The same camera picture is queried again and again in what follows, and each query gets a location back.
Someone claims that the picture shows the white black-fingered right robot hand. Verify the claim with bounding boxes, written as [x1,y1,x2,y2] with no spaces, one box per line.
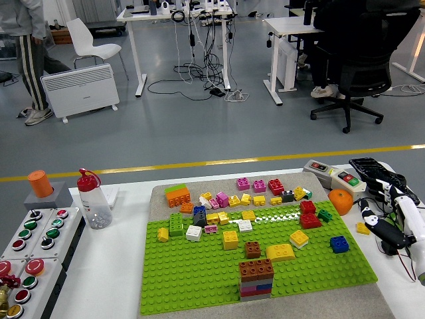
[360,177,425,286]

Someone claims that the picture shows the green studded baseplate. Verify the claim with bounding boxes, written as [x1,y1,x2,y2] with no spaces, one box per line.
[139,200,379,316]

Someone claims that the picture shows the wide red brick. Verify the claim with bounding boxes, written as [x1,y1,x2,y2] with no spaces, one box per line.
[298,212,323,230]

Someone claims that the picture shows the yellow and white brick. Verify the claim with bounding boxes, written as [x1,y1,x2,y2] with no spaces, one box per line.
[289,229,310,250]

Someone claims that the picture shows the yellow curved brick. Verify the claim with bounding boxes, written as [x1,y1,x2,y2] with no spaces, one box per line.
[265,243,296,263]

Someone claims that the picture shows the grey studded brick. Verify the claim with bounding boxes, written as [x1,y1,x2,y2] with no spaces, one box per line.
[239,277,274,286]

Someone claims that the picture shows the red flat brick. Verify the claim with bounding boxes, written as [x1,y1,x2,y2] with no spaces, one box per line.
[240,289,273,298]

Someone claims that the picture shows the tall yellow brick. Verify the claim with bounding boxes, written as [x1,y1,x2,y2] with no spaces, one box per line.
[222,230,239,251]

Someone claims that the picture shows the large orange brick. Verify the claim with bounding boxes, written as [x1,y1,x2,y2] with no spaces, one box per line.
[165,189,193,209]

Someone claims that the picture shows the tall lime green brick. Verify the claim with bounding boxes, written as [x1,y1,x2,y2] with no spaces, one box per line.
[169,212,184,237]

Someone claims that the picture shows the lime green flat brick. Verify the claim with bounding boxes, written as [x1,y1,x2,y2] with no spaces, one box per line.
[165,183,187,196]

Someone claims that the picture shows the small black module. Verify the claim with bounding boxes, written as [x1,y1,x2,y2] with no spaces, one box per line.
[381,239,399,257]

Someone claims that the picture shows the black plastic-wrapped device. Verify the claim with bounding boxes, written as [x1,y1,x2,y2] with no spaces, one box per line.
[348,156,421,207]

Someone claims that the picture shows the orange fruit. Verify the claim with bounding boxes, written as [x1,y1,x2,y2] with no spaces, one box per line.
[327,188,354,217]

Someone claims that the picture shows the grey station red green buttons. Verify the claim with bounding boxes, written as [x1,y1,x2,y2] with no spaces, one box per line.
[327,167,367,202]

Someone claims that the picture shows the grey station red black buttons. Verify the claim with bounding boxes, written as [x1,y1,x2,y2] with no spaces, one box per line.
[302,159,336,190]

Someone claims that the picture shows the black office chair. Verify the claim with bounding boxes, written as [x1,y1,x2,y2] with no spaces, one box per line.
[310,6,422,134]

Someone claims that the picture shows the white desk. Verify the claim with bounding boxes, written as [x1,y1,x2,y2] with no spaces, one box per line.
[262,16,325,107]
[116,5,238,98]
[391,3,425,84]

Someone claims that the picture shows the white ribbed panel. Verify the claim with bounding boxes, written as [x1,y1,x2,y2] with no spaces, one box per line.
[274,39,298,93]

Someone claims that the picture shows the white floor adapter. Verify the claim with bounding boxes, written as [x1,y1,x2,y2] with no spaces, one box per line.
[226,88,250,103]

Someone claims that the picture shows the person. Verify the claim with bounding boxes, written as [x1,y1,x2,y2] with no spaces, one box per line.
[0,0,72,126]
[297,0,422,99]

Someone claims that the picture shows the black bottle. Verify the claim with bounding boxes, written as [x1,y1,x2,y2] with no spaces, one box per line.
[302,0,315,27]

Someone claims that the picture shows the clear bottle red cap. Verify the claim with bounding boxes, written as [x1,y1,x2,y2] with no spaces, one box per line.
[76,167,114,231]

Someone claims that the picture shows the white box with green buttons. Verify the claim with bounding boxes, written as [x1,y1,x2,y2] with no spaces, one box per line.
[29,207,86,266]
[0,208,55,261]

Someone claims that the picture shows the grey block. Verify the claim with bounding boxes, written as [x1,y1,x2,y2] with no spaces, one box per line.
[23,181,74,211]

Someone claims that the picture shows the white panel heater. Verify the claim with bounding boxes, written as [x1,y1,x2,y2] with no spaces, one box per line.
[39,63,121,125]

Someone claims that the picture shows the white box with mushroom button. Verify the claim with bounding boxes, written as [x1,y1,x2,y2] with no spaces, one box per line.
[0,258,29,293]
[6,257,69,319]

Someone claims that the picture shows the white chair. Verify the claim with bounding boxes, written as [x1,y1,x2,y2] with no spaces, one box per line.
[66,17,129,80]

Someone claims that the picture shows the orange cylinder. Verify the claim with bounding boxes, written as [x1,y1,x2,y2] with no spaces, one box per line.
[27,169,55,199]

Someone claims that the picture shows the wooden crate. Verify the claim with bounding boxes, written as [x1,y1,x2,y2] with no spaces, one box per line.
[49,28,74,45]

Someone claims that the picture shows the brass fitting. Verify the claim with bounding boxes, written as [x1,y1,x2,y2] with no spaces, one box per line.
[0,284,11,318]

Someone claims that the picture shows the red wire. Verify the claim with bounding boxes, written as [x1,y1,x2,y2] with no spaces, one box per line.
[396,248,417,282]

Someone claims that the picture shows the black cable bundle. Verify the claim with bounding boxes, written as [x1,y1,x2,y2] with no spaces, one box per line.
[171,9,240,100]

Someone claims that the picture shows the white switch plate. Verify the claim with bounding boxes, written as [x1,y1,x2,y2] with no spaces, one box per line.
[98,185,120,210]

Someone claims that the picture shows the red valve handle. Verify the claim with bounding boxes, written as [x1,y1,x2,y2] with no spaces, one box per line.
[0,273,22,290]

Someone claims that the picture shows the black floor cables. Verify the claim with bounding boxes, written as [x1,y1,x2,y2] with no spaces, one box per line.
[0,70,21,88]

